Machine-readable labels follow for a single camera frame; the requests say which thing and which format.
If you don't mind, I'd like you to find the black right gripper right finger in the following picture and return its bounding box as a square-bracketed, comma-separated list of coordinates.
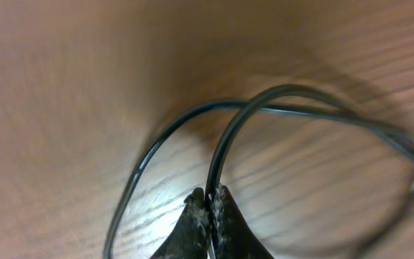
[211, 184, 273, 259]

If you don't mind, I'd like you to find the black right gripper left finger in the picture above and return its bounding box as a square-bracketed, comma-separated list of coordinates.
[150, 187, 209, 259]

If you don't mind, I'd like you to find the black USB cable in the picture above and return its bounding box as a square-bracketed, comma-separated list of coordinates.
[102, 84, 414, 259]

